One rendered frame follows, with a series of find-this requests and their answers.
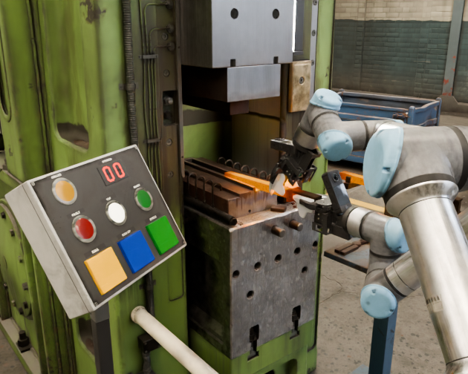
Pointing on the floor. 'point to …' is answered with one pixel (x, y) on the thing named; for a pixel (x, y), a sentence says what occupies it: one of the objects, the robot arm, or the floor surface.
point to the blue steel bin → (387, 111)
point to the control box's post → (102, 340)
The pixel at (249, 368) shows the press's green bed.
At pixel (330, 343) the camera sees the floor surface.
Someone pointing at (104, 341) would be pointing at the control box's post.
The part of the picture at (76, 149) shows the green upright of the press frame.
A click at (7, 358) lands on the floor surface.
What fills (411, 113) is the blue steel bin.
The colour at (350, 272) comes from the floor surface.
